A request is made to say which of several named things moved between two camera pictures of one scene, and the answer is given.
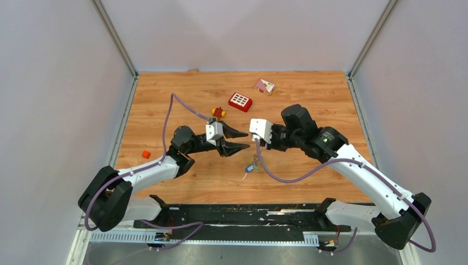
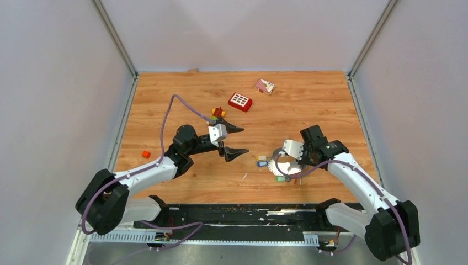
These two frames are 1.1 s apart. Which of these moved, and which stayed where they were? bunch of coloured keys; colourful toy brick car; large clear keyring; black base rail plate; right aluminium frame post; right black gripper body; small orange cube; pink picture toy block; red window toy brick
Moved: bunch of coloured keys; right black gripper body; large clear keyring
Stayed: small orange cube; black base rail plate; red window toy brick; pink picture toy block; colourful toy brick car; right aluminium frame post
